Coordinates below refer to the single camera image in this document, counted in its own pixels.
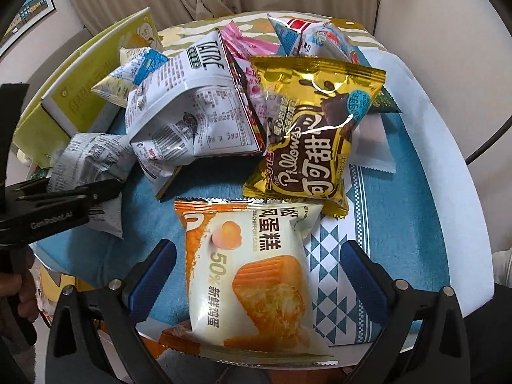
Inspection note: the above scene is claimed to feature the grey white packet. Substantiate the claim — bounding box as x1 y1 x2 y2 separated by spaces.
47 132 137 241

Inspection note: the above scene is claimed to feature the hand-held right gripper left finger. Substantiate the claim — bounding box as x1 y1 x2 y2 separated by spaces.
44 239 177 384

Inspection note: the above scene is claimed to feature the blue patterned tablecloth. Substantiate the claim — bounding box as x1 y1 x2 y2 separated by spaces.
36 44 497 348

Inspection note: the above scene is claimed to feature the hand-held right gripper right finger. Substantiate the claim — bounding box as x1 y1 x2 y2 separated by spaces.
340 241 473 384

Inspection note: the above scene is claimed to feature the white black-text snack packet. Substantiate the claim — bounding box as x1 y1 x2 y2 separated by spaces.
124 31 267 201

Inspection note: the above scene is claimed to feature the gold chocolate snack packet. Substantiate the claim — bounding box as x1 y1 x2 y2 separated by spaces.
243 57 387 219

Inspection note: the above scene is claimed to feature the white yellow blue snack packet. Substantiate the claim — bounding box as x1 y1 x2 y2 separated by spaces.
91 47 171 108

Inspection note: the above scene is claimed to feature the pink white snack packet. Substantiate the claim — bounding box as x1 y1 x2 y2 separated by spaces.
224 44 269 153

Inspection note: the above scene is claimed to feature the black curved cable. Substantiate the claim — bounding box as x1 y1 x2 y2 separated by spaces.
466 88 512 164

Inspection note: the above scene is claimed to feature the small white snack sachet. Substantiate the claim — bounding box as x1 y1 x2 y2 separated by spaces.
352 112 396 174

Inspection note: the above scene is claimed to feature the green cardboard box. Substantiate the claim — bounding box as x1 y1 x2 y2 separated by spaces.
12 7 164 169

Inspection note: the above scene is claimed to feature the blue white cartoon snack packet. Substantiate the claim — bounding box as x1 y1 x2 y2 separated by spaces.
267 14 363 65

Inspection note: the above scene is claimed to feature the person's left hand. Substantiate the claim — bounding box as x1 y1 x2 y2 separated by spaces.
0 248 41 321

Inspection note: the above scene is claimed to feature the framed wall picture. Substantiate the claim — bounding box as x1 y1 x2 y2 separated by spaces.
0 0 57 59

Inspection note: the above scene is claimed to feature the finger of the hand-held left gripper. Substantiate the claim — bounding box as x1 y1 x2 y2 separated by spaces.
7 178 123 213

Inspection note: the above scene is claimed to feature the orange white cake packet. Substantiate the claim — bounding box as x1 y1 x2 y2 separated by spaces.
159 197 334 364

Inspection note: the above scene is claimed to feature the dark green snack packet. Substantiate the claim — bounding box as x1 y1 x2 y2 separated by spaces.
370 86 403 115

